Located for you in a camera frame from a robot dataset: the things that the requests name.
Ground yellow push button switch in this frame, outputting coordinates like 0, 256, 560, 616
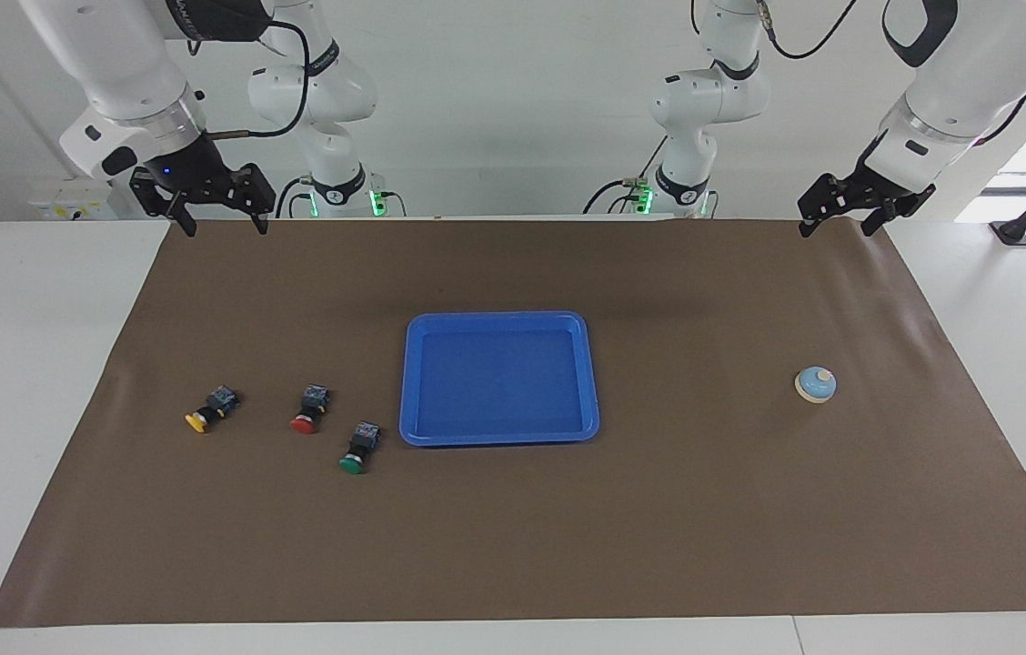
185, 385, 241, 434

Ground blue plastic tray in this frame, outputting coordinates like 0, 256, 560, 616
398, 310, 601, 448

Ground brown table mat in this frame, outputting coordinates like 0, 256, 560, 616
0, 218, 1026, 629

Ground red push button switch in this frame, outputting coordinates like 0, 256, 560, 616
290, 384, 332, 436

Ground white wall socket box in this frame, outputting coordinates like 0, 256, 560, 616
29, 177, 127, 222

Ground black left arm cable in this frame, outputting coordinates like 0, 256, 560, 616
754, 0, 860, 61

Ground black right base cable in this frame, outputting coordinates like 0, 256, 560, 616
275, 177, 314, 219

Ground black left base cable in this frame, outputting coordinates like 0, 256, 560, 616
582, 136, 669, 217

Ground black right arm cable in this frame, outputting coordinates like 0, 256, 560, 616
188, 18, 310, 140

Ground blue call bell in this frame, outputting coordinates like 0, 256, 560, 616
794, 366, 838, 405

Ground black base cable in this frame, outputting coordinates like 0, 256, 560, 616
582, 136, 669, 217
275, 177, 314, 219

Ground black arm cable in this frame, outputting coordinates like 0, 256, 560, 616
754, 0, 860, 61
188, 18, 310, 140

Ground green push button switch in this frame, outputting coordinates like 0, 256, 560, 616
338, 421, 383, 476

